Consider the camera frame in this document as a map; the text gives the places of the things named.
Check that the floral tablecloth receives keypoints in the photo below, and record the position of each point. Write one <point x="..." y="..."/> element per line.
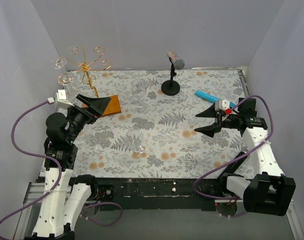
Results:
<point x="172" y="149"/>

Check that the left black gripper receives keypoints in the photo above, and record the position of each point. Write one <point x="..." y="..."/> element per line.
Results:
<point x="91" y="113"/>

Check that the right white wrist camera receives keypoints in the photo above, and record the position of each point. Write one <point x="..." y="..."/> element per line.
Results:
<point x="222" y="109"/>

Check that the gold wire wine glass rack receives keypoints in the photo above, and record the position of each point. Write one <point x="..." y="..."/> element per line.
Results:
<point x="86" y="68"/>

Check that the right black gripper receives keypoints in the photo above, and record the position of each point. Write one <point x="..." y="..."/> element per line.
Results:
<point x="220" y="120"/>

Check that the blue cylinder toy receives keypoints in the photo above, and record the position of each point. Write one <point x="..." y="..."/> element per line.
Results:
<point x="215" y="100"/>

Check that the glitter microphone on stand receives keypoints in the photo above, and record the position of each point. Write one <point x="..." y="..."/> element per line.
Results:
<point x="177" y="62"/>

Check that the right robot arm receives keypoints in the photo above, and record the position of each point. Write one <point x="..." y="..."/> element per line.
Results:
<point x="269" y="192"/>

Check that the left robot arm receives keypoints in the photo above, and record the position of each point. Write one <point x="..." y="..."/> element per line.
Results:
<point x="59" y="212"/>

